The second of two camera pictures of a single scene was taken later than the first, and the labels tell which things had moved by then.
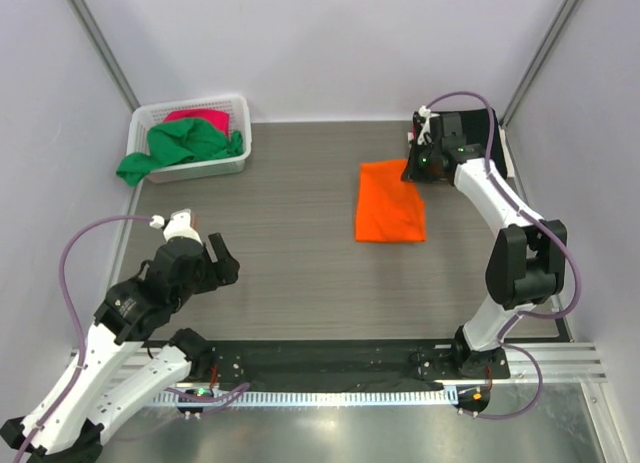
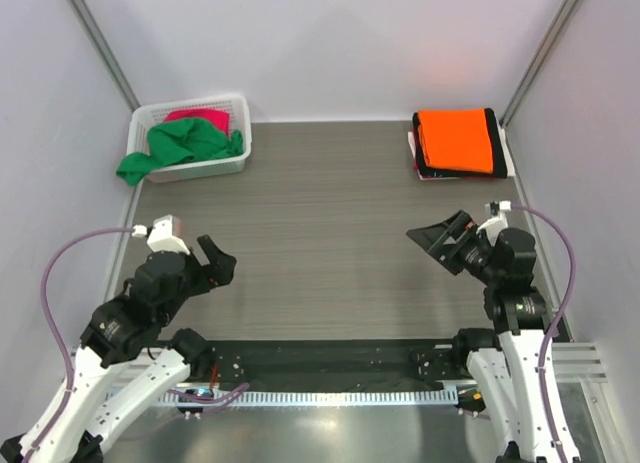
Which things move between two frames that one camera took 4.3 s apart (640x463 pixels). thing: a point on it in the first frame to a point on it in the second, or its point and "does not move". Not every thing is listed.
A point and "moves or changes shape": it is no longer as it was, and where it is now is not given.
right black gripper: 430,177 to 432,238
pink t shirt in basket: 219,118 does not move
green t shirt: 177,141 does not move
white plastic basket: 148,116 does not move
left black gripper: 227,266 does not move
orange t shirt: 389,208 moves or changes shape
